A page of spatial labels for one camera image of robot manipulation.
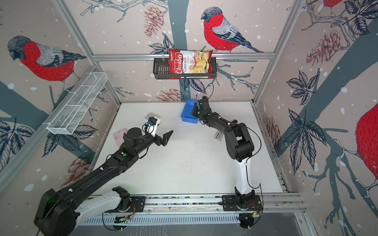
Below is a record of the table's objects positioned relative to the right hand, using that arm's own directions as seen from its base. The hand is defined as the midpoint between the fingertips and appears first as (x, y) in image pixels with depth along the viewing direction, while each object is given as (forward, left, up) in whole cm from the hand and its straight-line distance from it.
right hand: (192, 109), depth 101 cm
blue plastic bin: (+3, +5, -11) cm, 12 cm away
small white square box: (+4, +31, -11) cm, 34 cm away
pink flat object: (-17, +51, -10) cm, 55 cm away
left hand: (-24, +11, +14) cm, 30 cm away
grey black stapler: (-15, -19, -10) cm, 26 cm away
